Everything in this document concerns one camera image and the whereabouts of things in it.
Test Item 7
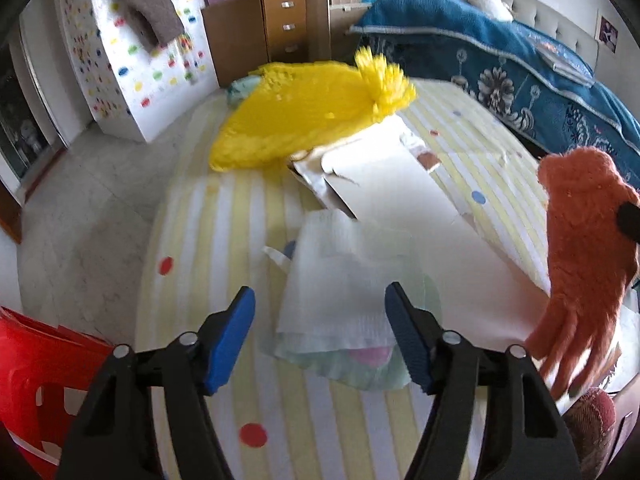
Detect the red plastic stool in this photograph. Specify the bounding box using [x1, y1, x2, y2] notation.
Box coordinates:
[0, 305, 118, 480]

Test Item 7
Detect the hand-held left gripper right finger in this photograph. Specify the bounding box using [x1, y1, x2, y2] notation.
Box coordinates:
[384, 281, 583, 480]

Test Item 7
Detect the brown quilted jacket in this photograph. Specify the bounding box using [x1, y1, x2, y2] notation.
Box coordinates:
[107, 0, 241, 53]

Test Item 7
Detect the wooden drawer nightstand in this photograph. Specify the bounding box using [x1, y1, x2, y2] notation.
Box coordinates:
[201, 0, 308, 88]

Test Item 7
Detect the yellow knitted hat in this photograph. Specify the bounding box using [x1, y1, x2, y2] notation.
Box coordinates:
[209, 46, 417, 172]

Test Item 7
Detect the small wall picture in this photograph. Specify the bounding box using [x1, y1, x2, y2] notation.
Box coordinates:
[597, 15, 619, 53]

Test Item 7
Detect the small teal plastic bag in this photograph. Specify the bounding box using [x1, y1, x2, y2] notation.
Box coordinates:
[227, 76, 261, 106]

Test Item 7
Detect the striped dotted tablecloth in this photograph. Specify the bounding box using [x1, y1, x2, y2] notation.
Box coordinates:
[135, 77, 556, 480]

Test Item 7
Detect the flattened cardboard box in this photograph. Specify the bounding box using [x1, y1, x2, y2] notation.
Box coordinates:
[287, 112, 556, 341]

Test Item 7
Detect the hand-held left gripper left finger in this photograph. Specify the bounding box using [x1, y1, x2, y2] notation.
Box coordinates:
[55, 286, 257, 480]

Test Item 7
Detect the blue floral blanket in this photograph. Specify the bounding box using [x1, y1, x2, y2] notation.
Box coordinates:
[349, 0, 640, 181]

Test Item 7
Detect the person's right hand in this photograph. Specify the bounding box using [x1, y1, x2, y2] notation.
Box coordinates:
[525, 147, 640, 396]

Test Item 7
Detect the white dotted cabinet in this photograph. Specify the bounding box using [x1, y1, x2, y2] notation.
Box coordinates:
[52, 0, 221, 143]

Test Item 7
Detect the beige upholstered bed frame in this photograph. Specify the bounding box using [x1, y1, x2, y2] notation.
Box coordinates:
[427, 0, 601, 61]

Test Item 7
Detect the red-brown door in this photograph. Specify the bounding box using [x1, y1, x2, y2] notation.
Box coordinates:
[0, 180, 23, 246]

